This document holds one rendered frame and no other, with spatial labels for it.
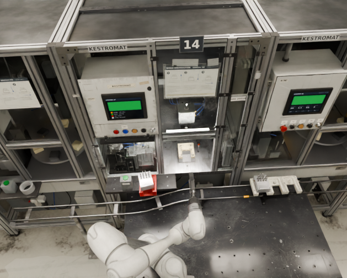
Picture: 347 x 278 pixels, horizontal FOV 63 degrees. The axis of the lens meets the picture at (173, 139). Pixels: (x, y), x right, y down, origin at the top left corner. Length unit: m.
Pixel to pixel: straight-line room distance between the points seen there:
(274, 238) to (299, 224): 0.24
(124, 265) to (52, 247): 1.90
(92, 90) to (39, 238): 1.99
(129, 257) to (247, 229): 1.17
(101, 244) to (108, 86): 0.83
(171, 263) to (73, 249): 1.45
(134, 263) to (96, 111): 0.91
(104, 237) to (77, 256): 1.66
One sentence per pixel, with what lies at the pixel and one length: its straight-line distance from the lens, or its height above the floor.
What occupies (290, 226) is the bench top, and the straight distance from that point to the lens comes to 2.42.
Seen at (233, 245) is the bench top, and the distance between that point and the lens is 2.25.
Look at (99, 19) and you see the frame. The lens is 1.84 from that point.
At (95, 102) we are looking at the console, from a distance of 1.73.
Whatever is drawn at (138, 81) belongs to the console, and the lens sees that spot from 1.61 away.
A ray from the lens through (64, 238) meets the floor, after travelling 3.20.
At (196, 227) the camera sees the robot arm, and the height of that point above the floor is 1.17.
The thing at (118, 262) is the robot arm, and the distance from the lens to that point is 1.36.
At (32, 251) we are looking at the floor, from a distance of 3.26.
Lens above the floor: 2.73
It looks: 47 degrees down
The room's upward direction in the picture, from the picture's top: 2 degrees counter-clockwise
